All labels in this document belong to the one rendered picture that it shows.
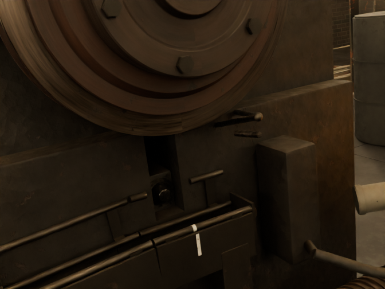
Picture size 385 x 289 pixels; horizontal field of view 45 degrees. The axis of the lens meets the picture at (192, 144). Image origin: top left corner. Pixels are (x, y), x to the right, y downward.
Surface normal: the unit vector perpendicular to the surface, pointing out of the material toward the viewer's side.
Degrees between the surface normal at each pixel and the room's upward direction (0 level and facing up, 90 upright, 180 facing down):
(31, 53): 90
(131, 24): 90
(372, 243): 0
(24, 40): 90
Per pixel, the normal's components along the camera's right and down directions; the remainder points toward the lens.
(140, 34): 0.47, 0.19
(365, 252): -0.11, -0.95
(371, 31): -0.83, 0.25
